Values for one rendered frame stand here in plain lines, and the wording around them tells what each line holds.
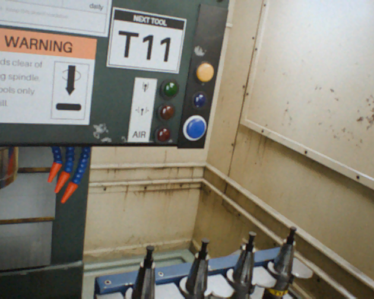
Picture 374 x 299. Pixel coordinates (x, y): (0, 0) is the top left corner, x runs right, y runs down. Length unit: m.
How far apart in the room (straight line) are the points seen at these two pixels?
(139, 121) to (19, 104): 0.15
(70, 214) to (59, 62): 0.90
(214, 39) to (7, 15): 0.26
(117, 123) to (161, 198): 1.36
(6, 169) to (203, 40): 0.37
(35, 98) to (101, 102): 0.08
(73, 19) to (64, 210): 0.92
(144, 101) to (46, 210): 0.80
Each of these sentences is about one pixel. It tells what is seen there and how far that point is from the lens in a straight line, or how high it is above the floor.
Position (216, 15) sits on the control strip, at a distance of 0.55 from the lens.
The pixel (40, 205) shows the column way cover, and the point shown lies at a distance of 1.25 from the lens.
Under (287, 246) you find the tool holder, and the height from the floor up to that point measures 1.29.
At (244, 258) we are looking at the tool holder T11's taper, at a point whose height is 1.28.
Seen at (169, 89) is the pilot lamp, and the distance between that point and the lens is 0.52.
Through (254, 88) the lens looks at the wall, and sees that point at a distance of 1.59.
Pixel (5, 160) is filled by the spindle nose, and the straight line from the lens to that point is 0.66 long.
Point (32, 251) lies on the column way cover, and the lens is 1.34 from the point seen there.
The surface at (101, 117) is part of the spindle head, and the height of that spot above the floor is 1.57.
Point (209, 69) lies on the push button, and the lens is 0.55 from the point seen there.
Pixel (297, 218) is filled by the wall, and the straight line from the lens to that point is 1.43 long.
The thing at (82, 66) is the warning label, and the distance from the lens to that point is 0.49.
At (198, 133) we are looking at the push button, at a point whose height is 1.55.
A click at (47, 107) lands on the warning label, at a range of 0.49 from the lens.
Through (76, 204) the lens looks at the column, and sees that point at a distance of 1.32.
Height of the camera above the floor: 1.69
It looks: 17 degrees down
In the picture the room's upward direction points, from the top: 9 degrees clockwise
